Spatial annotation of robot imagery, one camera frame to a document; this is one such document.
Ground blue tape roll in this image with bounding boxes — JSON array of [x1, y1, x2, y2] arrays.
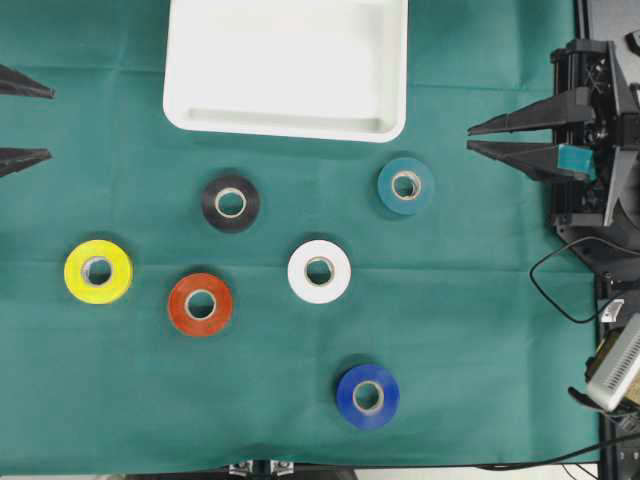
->
[[336, 364, 400, 430]]

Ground red tape roll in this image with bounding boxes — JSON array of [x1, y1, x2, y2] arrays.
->
[[167, 273, 234, 337]]

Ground white tape roll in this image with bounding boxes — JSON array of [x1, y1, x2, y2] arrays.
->
[[287, 240, 351, 304]]

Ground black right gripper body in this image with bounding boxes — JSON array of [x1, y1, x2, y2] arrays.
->
[[551, 39, 639, 228]]

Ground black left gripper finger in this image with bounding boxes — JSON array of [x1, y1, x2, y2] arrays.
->
[[0, 148, 52, 177], [0, 65, 55, 99]]

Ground teal tape roll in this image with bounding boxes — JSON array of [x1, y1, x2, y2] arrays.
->
[[377, 157, 435, 216]]

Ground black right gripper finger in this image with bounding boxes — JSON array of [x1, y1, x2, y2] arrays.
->
[[467, 140, 595, 181], [468, 87, 595, 135]]

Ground yellow tape roll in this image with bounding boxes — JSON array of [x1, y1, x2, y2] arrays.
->
[[63, 240, 133, 305]]

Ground white plastic tray case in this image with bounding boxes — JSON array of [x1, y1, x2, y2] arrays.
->
[[163, 1, 409, 143]]

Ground green table cloth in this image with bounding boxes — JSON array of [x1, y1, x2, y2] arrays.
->
[[1, 1, 598, 474]]

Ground black right camera cable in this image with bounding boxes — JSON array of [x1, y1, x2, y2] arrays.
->
[[529, 235, 640, 324]]

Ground black tape roll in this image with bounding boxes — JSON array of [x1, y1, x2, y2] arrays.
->
[[201, 174, 261, 233]]

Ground silver vented box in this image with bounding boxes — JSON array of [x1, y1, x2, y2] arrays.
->
[[587, 314, 639, 412]]

